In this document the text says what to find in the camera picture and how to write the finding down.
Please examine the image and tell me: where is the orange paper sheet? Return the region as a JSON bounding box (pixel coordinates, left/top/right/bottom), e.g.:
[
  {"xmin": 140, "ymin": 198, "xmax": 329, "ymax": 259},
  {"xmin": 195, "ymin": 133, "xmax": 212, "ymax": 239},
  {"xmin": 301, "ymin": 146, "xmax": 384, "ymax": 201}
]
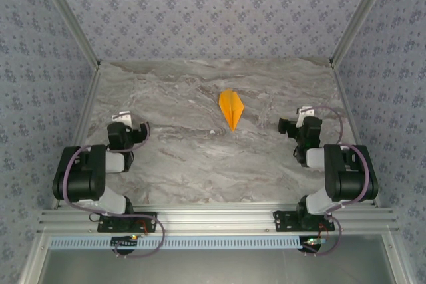
[{"xmin": 218, "ymin": 88, "xmax": 246, "ymax": 133}]

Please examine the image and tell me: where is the small black controller board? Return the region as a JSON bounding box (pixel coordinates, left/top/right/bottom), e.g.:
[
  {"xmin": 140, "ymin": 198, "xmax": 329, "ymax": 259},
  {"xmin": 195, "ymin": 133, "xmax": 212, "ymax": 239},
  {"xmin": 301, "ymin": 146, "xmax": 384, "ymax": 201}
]
[
  {"xmin": 298, "ymin": 235, "xmax": 326, "ymax": 253},
  {"xmin": 110, "ymin": 235, "xmax": 138, "ymax": 249}
]

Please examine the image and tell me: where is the long aluminium mounting rail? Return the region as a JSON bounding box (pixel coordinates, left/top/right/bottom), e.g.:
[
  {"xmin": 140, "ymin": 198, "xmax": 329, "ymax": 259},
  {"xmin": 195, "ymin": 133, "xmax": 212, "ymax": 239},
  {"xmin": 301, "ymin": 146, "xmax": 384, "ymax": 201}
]
[{"xmin": 37, "ymin": 206, "xmax": 400, "ymax": 235}]

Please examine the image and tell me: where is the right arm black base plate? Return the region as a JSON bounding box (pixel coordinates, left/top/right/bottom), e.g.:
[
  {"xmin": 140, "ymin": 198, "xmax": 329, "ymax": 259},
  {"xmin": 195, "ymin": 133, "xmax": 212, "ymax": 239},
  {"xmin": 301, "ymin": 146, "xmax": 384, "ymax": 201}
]
[{"xmin": 272, "ymin": 210, "xmax": 336, "ymax": 233}]

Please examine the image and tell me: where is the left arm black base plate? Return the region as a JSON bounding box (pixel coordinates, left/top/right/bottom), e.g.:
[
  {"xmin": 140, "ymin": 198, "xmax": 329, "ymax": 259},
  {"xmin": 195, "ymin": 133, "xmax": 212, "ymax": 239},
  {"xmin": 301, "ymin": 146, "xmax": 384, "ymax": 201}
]
[{"xmin": 97, "ymin": 211, "xmax": 158, "ymax": 233}]

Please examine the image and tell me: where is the slotted pale cable duct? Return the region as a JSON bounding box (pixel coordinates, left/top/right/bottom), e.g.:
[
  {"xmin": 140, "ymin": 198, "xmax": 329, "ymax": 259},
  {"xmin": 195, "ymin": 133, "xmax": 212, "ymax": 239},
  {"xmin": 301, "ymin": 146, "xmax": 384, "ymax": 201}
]
[{"xmin": 49, "ymin": 235, "xmax": 302, "ymax": 251}]

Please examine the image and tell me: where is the aluminium frame post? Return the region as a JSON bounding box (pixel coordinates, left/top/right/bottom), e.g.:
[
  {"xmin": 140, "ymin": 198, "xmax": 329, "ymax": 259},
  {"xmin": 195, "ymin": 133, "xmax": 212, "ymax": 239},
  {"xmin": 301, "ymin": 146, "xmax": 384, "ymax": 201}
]
[
  {"xmin": 328, "ymin": 0, "xmax": 397, "ymax": 69},
  {"xmin": 33, "ymin": 0, "xmax": 102, "ymax": 69}
]

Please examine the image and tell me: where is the grey metal panel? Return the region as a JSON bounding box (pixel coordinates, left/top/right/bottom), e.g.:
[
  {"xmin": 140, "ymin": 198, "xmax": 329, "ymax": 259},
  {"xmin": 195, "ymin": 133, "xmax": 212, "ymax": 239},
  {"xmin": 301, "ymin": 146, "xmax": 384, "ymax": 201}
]
[{"xmin": 19, "ymin": 233, "xmax": 412, "ymax": 284}]

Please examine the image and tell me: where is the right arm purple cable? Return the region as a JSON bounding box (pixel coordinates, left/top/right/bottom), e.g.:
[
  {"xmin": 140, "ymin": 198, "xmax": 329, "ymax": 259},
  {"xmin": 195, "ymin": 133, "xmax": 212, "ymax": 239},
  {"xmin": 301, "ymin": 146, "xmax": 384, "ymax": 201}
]
[{"xmin": 311, "ymin": 105, "xmax": 371, "ymax": 257}]

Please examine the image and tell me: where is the aluminium table side rail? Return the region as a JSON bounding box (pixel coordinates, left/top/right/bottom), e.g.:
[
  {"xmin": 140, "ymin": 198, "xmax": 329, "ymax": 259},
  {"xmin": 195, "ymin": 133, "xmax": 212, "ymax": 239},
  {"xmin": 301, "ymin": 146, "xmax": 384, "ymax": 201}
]
[
  {"xmin": 331, "ymin": 64, "xmax": 383, "ymax": 208},
  {"xmin": 51, "ymin": 64, "xmax": 103, "ymax": 210}
]

